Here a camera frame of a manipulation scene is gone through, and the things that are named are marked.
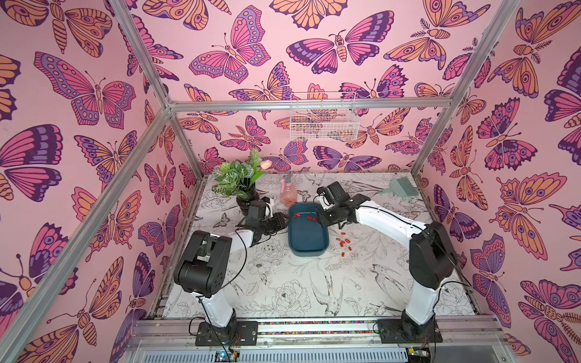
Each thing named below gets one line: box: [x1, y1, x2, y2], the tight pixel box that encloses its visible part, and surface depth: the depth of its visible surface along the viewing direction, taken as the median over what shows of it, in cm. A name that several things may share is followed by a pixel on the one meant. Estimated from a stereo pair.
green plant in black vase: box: [211, 148, 274, 217], surface depth 87 cm
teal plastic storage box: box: [288, 202, 330, 258], surface depth 98 cm
